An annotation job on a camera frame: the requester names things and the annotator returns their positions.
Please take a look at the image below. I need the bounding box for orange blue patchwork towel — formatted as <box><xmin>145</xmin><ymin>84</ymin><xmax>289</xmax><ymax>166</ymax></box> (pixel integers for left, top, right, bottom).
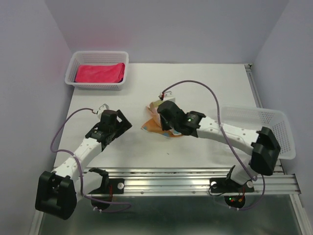
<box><xmin>141</xmin><ymin>100</ymin><xmax>182</xmax><ymax>139</ymax></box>

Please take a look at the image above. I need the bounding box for pink towel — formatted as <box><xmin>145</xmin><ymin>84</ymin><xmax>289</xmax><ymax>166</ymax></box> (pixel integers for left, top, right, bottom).
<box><xmin>74</xmin><ymin>63</ymin><xmax>126</xmax><ymax>83</ymax></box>

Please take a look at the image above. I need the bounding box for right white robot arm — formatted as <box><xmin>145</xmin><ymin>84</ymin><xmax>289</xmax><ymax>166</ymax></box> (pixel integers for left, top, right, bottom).
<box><xmin>157</xmin><ymin>100</ymin><xmax>281</xmax><ymax>191</ymax></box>

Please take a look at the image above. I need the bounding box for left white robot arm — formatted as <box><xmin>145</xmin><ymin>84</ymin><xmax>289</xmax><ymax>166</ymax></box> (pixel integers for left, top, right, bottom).
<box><xmin>35</xmin><ymin>108</ymin><xmax>132</xmax><ymax>220</ymax></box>

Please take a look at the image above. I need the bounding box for left white plastic basket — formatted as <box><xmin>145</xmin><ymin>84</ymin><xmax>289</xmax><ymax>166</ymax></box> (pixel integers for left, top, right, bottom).
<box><xmin>65</xmin><ymin>50</ymin><xmax>129</xmax><ymax>91</ymax></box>

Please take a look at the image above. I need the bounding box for white plastic basket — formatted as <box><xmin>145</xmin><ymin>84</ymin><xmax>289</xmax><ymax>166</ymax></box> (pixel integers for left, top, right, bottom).
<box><xmin>220</xmin><ymin>105</ymin><xmax>296</xmax><ymax>160</ymax></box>
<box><xmin>65</xmin><ymin>50</ymin><xmax>129</xmax><ymax>91</ymax></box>

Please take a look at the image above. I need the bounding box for right white plastic basket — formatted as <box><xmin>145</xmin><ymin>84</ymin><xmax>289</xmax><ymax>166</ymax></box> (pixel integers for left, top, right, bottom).
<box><xmin>220</xmin><ymin>105</ymin><xmax>296</xmax><ymax>160</ymax></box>

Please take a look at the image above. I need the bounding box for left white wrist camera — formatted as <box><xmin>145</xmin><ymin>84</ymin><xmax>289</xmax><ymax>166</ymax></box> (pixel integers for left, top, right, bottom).
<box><xmin>92</xmin><ymin>103</ymin><xmax>109</xmax><ymax>116</ymax></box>

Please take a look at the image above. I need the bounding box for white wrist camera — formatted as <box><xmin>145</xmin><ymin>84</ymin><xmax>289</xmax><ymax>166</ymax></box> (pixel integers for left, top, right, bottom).
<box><xmin>158</xmin><ymin>91</ymin><xmax>176</xmax><ymax>105</ymax></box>
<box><xmin>92</xmin><ymin>103</ymin><xmax>109</xmax><ymax>116</ymax></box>

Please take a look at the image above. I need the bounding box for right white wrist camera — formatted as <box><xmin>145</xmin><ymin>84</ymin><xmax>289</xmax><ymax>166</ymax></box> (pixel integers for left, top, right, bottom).
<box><xmin>158</xmin><ymin>91</ymin><xmax>176</xmax><ymax>105</ymax></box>

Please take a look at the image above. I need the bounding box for aluminium rail frame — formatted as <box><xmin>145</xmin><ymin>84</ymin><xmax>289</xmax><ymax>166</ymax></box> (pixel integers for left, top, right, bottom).
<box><xmin>35</xmin><ymin>64</ymin><xmax>313</xmax><ymax>235</ymax></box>

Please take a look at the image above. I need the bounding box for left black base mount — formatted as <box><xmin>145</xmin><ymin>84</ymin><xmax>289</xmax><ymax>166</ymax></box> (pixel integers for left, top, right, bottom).
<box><xmin>90</xmin><ymin>178</ymin><xmax>125</xmax><ymax>196</ymax></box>

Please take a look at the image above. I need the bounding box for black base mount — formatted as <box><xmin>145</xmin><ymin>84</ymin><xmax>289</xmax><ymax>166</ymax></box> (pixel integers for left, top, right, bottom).
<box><xmin>208</xmin><ymin>178</ymin><xmax>254</xmax><ymax>195</ymax></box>
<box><xmin>90</xmin><ymin>178</ymin><xmax>125</xmax><ymax>196</ymax></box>

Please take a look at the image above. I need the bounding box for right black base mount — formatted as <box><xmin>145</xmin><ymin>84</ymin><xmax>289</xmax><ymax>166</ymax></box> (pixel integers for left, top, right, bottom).
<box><xmin>208</xmin><ymin>178</ymin><xmax>254</xmax><ymax>195</ymax></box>

